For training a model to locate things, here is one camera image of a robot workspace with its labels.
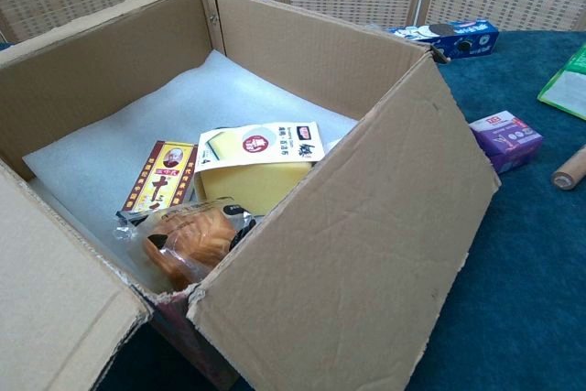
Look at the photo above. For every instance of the red-topped cardboard shipping box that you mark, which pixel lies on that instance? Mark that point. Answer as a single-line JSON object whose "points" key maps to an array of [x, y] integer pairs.
{"points": [[343, 249]]}

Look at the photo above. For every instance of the red and yellow spice box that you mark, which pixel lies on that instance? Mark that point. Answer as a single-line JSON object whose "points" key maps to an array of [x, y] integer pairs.
{"points": [[162, 176]]}

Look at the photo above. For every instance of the small purple box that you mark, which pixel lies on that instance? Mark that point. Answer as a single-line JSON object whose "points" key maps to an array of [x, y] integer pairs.
{"points": [[508, 139]]}

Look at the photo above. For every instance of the blue sandwich cookie box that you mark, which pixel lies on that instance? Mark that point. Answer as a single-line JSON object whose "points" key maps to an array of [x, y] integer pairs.
{"points": [[467, 38]]}

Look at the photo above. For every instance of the yellow sponge with white card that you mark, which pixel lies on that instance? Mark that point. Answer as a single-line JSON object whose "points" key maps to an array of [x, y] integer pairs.
{"points": [[256, 180]]}

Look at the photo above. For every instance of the white foam sheet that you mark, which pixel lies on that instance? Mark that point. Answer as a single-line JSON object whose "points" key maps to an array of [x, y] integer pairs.
{"points": [[206, 98]]}

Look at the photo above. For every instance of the packaged bread in clear bag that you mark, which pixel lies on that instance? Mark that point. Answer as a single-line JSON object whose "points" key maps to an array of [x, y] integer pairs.
{"points": [[192, 240]]}

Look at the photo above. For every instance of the blue table cloth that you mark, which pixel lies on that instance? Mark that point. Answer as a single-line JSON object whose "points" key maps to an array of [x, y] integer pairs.
{"points": [[526, 272]]}

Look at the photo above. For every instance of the brown paper tube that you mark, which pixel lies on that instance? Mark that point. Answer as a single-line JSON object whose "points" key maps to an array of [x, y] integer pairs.
{"points": [[570, 173]]}

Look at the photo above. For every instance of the green packet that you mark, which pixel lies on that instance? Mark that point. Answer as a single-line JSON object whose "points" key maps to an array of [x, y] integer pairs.
{"points": [[567, 84]]}

